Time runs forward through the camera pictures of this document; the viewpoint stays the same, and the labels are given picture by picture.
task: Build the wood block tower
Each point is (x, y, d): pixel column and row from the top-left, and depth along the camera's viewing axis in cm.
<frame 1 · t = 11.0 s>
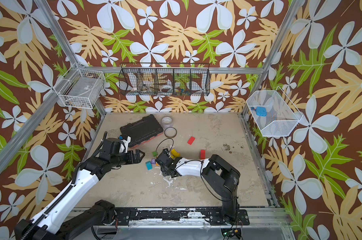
left hand: (137, 152, 78), fingers open
right hand: (166, 168, 91), fingers open
black plastic tool case: (143, 130, 108), point 3 cm above the table
metal jar lid ring: (170, 132, 111), on the table
teal wood block: (149, 165, 93), on the table
red flat block: (191, 140, 107), on the table

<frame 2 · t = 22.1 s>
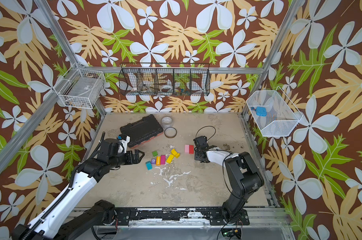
left hand: (137, 152, 77), fingers open
right hand: (199, 154, 97), fingers open
pink wood block: (186, 149, 100), point 2 cm above the table
orange wood block: (158, 160, 95), on the table
magenta wood block: (163, 159, 97), on the table
yellow flat block: (170, 158, 96), on the table
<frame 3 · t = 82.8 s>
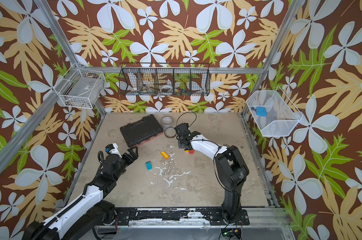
left hand: (131, 148, 83), fingers open
right hand: (183, 142, 94), fingers open
orange wood block: (164, 154, 97), point 2 cm above the table
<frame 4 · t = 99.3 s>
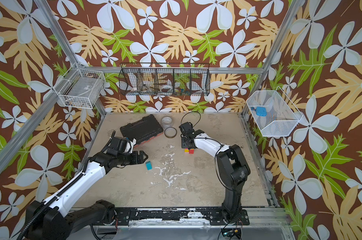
left hand: (141, 155, 82), fingers open
right hand: (186, 142, 95), fingers open
